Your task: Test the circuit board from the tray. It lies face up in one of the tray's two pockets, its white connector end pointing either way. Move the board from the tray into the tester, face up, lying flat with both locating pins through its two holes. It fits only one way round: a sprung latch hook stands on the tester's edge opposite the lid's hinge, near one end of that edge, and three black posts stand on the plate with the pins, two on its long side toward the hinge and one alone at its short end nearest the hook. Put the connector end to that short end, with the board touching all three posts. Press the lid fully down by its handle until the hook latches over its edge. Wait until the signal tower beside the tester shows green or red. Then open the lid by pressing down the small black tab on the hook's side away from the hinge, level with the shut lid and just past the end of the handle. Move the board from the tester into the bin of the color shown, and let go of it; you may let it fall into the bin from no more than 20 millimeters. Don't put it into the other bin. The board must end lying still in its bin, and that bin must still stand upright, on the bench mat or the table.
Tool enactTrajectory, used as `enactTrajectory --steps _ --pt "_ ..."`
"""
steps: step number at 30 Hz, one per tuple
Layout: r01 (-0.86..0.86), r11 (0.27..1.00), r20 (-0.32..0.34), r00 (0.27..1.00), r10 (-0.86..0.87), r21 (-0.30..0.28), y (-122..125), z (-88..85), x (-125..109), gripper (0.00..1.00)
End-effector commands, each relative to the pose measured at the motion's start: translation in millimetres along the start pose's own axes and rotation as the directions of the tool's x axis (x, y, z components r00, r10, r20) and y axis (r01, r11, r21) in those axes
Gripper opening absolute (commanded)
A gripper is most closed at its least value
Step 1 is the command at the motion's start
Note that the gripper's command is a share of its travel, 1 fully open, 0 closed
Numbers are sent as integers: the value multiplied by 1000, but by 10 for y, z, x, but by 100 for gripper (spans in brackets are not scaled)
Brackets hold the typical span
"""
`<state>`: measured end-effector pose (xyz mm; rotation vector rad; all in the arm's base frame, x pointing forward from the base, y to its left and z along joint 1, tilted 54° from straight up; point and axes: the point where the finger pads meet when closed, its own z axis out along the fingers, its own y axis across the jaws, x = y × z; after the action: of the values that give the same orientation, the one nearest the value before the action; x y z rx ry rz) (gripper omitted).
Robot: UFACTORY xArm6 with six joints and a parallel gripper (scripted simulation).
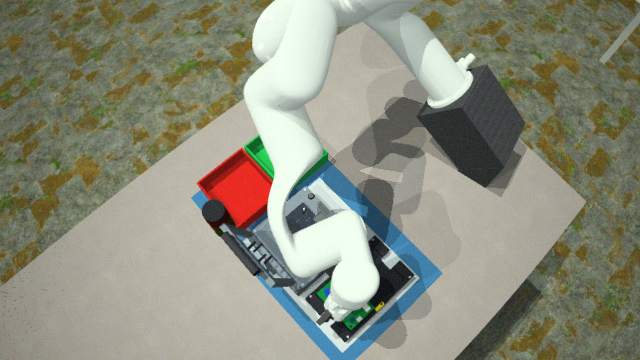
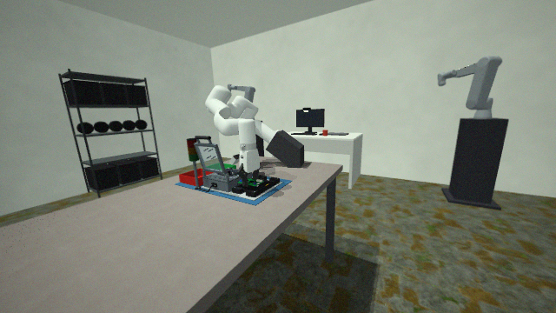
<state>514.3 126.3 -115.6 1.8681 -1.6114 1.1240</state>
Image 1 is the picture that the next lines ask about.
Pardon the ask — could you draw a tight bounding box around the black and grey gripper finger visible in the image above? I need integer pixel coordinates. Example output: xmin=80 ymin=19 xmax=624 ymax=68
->
xmin=316 ymin=309 xmax=334 ymax=326

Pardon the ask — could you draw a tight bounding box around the red bin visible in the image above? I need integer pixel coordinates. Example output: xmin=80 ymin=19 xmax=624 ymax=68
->
xmin=197 ymin=148 xmax=273 ymax=229

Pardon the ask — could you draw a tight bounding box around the green bin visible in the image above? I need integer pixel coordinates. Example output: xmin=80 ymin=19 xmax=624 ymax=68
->
xmin=244 ymin=135 xmax=328 ymax=190

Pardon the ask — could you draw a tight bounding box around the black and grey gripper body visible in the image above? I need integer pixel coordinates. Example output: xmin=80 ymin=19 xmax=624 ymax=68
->
xmin=324 ymin=293 xmax=352 ymax=322

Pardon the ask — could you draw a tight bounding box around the green circuit board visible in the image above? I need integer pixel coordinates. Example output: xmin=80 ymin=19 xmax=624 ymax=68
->
xmin=316 ymin=281 xmax=375 ymax=330

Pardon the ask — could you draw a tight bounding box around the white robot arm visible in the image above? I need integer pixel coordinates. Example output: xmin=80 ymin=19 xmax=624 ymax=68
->
xmin=244 ymin=0 xmax=476 ymax=311

